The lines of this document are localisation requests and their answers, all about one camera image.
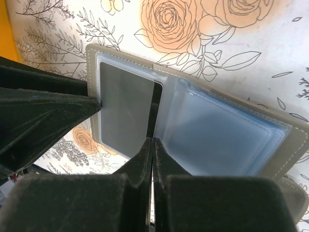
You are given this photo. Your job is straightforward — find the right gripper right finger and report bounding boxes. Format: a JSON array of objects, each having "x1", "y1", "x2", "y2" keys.
[{"x1": 152, "y1": 138, "x2": 299, "y2": 232}]

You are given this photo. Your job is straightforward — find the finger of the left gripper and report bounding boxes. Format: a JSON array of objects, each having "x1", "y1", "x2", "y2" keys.
[{"x1": 0, "y1": 58, "x2": 101, "y2": 179}]

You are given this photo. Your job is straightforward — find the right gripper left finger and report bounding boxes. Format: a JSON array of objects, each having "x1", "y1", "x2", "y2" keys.
[{"x1": 0, "y1": 138, "x2": 153, "y2": 232}]

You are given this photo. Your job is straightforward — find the yellow toy bin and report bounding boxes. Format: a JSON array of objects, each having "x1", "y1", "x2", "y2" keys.
[{"x1": 0, "y1": 0, "x2": 18, "y2": 61}]

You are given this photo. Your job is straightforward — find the grey card holder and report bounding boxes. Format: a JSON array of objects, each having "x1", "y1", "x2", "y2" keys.
[{"x1": 86, "y1": 44, "x2": 309, "y2": 221}]

